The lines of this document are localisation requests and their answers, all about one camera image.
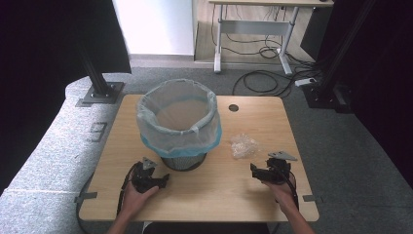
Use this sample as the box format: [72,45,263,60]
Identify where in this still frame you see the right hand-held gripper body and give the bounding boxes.
[265,149,298,185]

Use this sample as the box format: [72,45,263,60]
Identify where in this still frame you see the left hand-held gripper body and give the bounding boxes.
[131,156,164,195]

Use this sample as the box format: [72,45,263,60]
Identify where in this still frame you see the black wire mesh bin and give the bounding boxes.
[160,151,208,173]

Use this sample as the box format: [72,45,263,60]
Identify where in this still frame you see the clear plastic wrap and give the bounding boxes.
[230,133,259,160]

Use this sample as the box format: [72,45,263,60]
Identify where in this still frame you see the bin with blue plastic liner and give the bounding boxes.
[135,78,224,160]

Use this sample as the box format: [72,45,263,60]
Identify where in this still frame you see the person's left hand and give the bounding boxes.
[120,180,160,219]

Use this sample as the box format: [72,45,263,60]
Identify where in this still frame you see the person's right hand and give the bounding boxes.
[262,174,299,216]

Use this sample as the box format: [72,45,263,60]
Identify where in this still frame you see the grey tape strip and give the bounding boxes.
[74,191,98,205]
[302,193,324,204]

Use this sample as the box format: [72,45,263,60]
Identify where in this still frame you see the person's dark lap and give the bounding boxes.
[141,221,271,234]

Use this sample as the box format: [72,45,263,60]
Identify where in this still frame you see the grey tape floor marking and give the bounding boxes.
[87,121,108,143]

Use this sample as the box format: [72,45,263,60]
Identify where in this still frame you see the white power strip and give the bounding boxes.
[294,77,318,88]

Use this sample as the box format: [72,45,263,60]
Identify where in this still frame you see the black metal stand with base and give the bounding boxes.
[77,42,126,105]

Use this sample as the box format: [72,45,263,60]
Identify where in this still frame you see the black curtain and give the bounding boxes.
[0,0,132,196]
[319,0,413,180]

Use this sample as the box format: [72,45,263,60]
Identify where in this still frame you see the black computer case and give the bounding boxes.
[299,6,335,62]

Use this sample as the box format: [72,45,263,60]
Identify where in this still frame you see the white panel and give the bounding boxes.
[111,0,197,57]

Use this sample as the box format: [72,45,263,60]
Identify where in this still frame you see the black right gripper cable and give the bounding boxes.
[274,161,300,211]

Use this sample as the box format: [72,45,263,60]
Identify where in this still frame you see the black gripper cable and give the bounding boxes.
[116,161,138,216]
[274,161,300,211]

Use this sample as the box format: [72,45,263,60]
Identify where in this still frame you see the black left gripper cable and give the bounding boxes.
[116,161,138,216]

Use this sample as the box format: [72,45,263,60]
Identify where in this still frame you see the black floor cable loops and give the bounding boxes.
[231,61,324,99]

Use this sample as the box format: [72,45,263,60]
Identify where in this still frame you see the black cables under desk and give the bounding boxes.
[210,4,286,60]

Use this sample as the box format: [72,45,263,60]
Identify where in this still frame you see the white metal frame desk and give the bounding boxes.
[207,0,335,76]

